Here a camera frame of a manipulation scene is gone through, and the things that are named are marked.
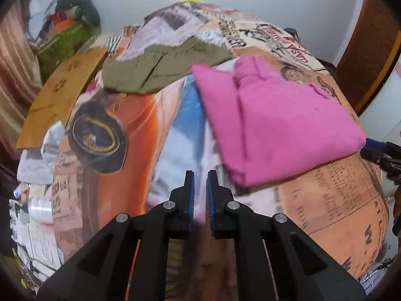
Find white plastic bottle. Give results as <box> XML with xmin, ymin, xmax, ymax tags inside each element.
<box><xmin>28</xmin><ymin>196</ymin><xmax>53</xmax><ymax>222</ymax></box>

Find green patterned bag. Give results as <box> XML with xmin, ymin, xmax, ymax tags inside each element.
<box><xmin>36</xmin><ymin>22</ymin><xmax>96</xmax><ymax>77</ymax></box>

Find white cloth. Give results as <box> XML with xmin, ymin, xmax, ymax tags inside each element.
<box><xmin>17</xmin><ymin>121</ymin><xmax>65</xmax><ymax>184</ymax></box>

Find newspaper print blanket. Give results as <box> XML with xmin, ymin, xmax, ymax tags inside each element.
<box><xmin>13</xmin><ymin>2</ymin><xmax>390</xmax><ymax>289</ymax></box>

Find brown wooden board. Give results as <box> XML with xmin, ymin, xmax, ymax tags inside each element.
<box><xmin>16</xmin><ymin>48</ymin><xmax>109</xmax><ymax>149</ymax></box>

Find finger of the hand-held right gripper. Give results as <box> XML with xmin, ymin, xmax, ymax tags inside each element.
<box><xmin>360</xmin><ymin>138</ymin><xmax>396</xmax><ymax>170</ymax></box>

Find pink pants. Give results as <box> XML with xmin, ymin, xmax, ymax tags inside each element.
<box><xmin>190</xmin><ymin>56</ymin><xmax>367</xmax><ymax>189</ymax></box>

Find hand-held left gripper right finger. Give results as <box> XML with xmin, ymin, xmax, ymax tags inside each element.
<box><xmin>205</xmin><ymin>170</ymin><xmax>367</xmax><ymax>301</ymax></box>

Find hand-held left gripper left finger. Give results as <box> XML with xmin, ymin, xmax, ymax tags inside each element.
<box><xmin>37</xmin><ymin>170</ymin><xmax>196</xmax><ymax>301</ymax></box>

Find grey plush pillow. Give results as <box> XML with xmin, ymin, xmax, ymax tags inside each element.
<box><xmin>56</xmin><ymin>0</ymin><xmax>101</xmax><ymax>29</ymax></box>

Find olive green shorts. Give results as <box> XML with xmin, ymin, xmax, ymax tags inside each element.
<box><xmin>102</xmin><ymin>36</ymin><xmax>233</xmax><ymax>95</ymax></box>

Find striped brown curtain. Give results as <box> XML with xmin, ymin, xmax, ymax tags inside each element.
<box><xmin>0</xmin><ymin>2</ymin><xmax>43</xmax><ymax>159</ymax></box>

